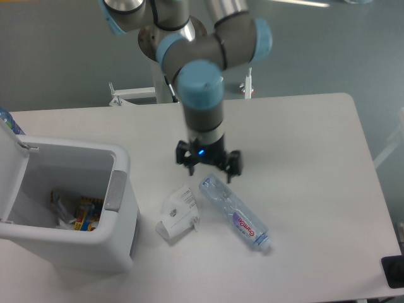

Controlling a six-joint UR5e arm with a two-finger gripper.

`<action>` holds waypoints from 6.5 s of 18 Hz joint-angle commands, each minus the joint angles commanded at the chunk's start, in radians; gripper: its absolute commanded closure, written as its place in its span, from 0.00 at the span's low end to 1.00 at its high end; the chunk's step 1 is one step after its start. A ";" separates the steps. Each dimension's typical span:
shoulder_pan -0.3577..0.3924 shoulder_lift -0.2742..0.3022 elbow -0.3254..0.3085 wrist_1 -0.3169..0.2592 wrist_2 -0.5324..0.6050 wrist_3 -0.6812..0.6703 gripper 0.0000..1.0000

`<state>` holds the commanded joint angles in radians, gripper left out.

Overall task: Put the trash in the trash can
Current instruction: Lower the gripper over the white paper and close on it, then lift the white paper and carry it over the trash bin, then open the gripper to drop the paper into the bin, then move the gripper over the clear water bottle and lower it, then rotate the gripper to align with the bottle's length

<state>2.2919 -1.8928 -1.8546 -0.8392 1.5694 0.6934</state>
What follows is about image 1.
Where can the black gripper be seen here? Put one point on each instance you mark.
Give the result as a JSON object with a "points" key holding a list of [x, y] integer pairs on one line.
{"points": [[213, 154]]}

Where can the clear plastic water bottle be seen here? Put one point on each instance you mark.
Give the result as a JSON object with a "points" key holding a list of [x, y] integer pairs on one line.
{"points": [[247, 225]]}

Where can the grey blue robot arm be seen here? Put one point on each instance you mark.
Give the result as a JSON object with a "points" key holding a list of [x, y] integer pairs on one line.
{"points": [[194, 67]]}

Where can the colourful trash in can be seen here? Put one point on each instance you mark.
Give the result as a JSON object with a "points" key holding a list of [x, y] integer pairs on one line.
{"points": [[78, 215]]}

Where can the white trash can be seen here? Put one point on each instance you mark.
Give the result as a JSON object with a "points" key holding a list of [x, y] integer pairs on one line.
{"points": [[32, 167]]}

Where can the blue bottle at left edge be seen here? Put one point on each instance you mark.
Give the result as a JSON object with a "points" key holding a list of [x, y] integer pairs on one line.
{"points": [[7, 118]]}

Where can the black device at table edge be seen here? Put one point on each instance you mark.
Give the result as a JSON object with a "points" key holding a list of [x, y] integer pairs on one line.
{"points": [[393, 270]]}

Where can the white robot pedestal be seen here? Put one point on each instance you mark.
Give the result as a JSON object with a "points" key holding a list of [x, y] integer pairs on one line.
{"points": [[162, 91]]}

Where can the white frame at right edge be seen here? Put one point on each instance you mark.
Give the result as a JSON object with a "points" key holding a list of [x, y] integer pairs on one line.
{"points": [[394, 140]]}

